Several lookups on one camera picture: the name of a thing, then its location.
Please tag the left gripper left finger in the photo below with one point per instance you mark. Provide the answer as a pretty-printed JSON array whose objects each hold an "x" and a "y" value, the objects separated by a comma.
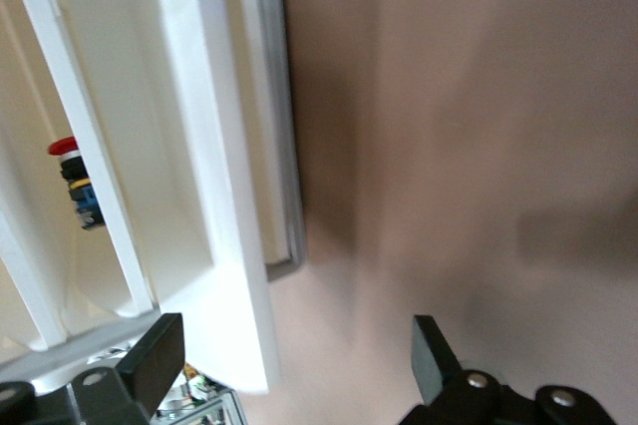
[{"x": 149, "y": 365}]

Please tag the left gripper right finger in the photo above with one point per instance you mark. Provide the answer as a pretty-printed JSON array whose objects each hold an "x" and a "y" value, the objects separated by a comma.
[{"x": 448, "y": 385}]

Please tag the red push button blue base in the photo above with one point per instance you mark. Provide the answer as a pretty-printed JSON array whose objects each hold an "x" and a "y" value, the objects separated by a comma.
[{"x": 75, "y": 180}]

